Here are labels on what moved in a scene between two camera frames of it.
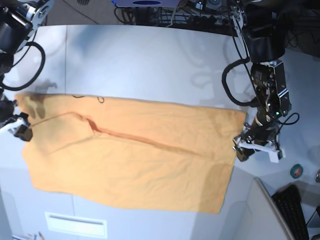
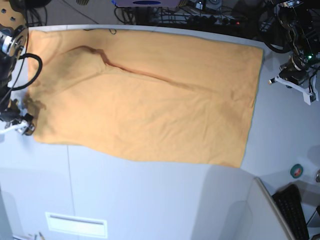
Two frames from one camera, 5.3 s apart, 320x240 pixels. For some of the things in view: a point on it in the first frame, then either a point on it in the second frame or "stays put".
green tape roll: x=296 y=171 stays put
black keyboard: x=289 y=199 stays put
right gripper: x=254 y=131 -> x=290 y=71
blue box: x=145 y=3 stays put
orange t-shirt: x=131 y=153 -> x=159 y=94
